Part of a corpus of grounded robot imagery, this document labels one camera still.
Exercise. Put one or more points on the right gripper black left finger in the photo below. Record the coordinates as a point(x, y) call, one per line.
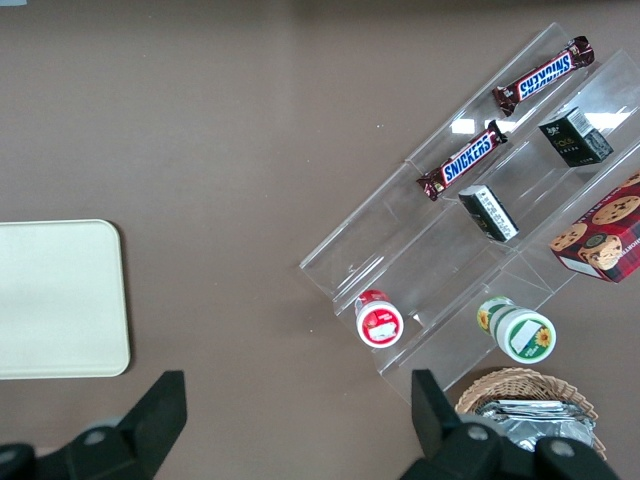
point(140, 435)

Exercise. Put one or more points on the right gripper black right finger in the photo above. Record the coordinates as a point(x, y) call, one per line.
point(450, 450)

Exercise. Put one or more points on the light tan wicker basket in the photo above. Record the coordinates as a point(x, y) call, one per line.
point(520, 385)

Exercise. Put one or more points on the cream rectangular tray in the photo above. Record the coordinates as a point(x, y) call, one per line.
point(60, 300)

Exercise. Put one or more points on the silver foil container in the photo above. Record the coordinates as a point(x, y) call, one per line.
point(525, 422)

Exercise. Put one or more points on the green lid white cup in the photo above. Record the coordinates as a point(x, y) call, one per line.
point(522, 335)

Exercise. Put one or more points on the red lid white cup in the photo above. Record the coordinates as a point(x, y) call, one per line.
point(380, 322)

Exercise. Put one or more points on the clear acrylic step display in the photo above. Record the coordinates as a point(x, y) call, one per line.
point(400, 250)

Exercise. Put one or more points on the small black box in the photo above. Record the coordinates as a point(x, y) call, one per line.
point(487, 212)
point(575, 137)

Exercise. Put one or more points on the red plaid cookie box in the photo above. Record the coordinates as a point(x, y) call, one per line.
point(605, 235)

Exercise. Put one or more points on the Snickers chocolate bar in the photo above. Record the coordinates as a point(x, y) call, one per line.
point(462, 160)
point(545, 75)

